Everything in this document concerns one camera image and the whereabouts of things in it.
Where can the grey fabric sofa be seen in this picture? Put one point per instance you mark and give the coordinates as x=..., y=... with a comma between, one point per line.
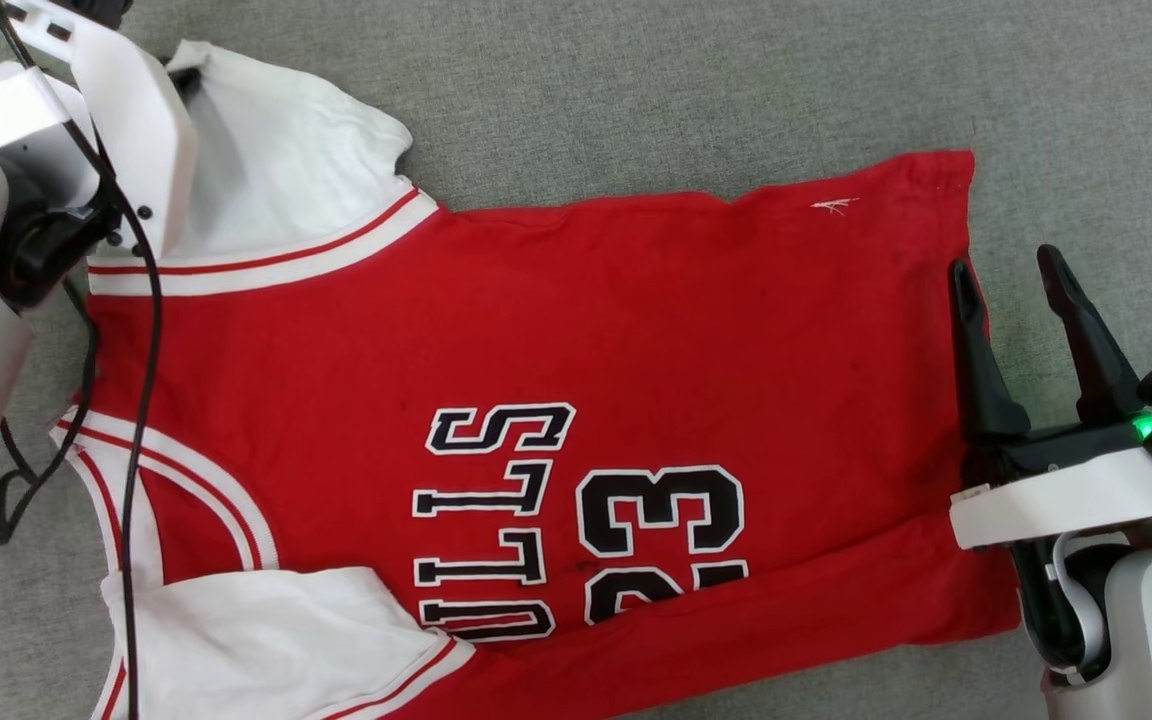
x=636, y=90

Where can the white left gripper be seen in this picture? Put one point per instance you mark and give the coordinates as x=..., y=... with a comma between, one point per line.
x=146, y=140

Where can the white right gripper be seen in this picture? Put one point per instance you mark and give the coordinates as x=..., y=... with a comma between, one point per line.
x=1066, y=495

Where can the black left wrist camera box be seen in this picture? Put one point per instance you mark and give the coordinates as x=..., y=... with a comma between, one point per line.
x=106, y=8

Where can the red and white basketball jersey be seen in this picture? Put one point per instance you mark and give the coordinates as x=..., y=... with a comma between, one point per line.
x=636, y=320

